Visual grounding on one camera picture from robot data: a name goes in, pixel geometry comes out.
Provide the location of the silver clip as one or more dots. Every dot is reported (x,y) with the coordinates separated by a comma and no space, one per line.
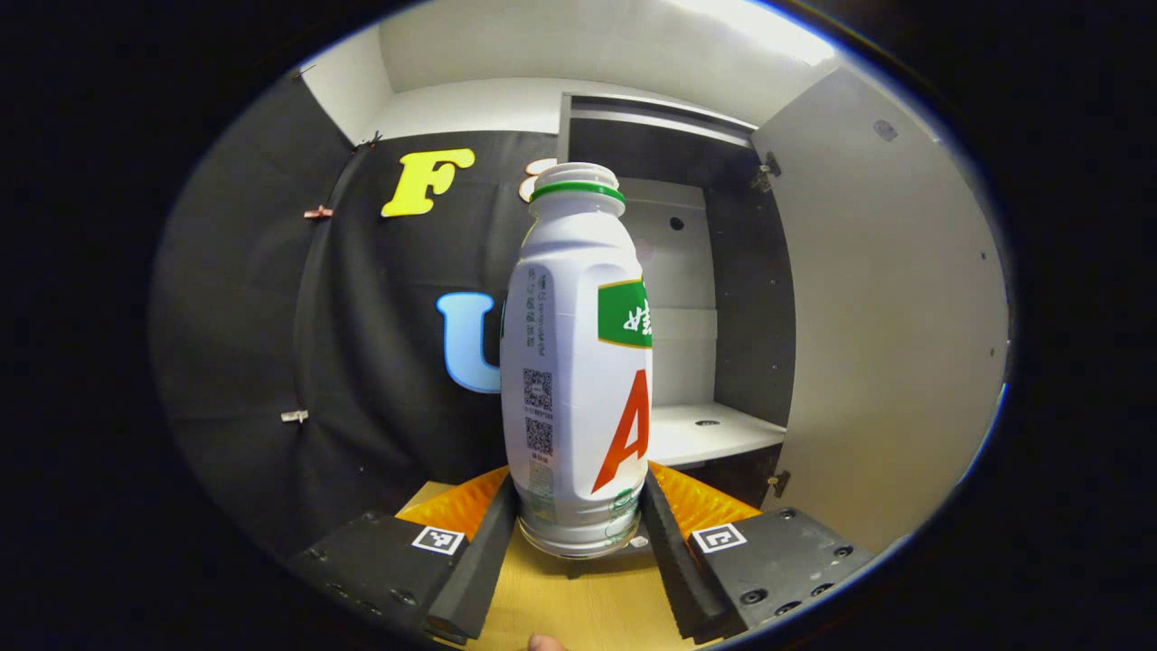
(295,417)

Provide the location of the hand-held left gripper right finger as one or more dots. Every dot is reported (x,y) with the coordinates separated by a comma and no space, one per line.
(673,570)

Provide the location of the beige cabinet door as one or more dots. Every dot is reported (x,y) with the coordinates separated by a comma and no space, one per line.
(886,316)

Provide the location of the black backdrop cloth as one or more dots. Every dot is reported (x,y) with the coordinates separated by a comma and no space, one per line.
(253,316)

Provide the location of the dark grey cabinet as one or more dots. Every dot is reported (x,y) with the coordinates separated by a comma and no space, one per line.
(750,316)

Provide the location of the white plastic bottle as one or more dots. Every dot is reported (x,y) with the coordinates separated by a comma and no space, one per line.
(569,362)

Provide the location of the metal door hinge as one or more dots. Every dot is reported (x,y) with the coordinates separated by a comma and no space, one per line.
(779,484)
(766,172)

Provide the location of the white cabinet shelf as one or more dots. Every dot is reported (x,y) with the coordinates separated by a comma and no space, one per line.
(705,434)

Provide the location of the copper clip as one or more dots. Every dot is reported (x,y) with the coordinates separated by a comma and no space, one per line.
(318,213)

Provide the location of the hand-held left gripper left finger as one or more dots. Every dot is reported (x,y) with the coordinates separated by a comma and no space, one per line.
(475,579)

